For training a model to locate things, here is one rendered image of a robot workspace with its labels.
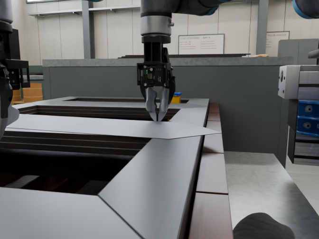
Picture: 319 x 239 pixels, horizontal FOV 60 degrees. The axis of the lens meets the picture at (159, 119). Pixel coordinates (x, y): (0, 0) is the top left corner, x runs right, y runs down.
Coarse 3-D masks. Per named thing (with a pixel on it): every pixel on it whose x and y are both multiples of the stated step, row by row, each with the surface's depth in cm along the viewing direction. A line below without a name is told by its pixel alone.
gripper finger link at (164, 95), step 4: (164, 88) 68; (160, 92) 70; (164, 92) 68; (168, 92) 70; (160, 96) 70; (164, 96) 68; (168, 96) 70; (160, 100) 70; (164, 100) 69; (168, 100) 70; (160, 104) 70; (164, 104) 69; (168, 104) 70; (160, 108) 66; (164, 108) 70; (160, 112) 71; (164, 112) 70; (160, 116) 71; (160, 120) 71
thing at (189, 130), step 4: (188, 124) 66; (192, 124) 66; (184, 128) 61; (188, 128) 61; (192, 128) 61; (196, 128) 61; (200, 128) 61; (204, 128) 61; (176, 132) 57; (180, 132) 57; (184, 132) 57; (188, 132) 57; (192, 132) 57; (196, 132) 57; (200, 132) 57; (204, 132) 57; (172, 136) 53; (176, 136) 53; (180, 136) 53; (184, 136) 53; (188, 136) 53; (192, 136) 54
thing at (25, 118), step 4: (20, 116) 79; (24, 116) 79; (28, 116) 79; (32, 116) 79; (36, 116) 79; (40, 116) 79; (44, 116) 79; (48, 116) 79; (16, 120) 72; (20, 120) 72; (24, 120) 72; (28, 120) 72
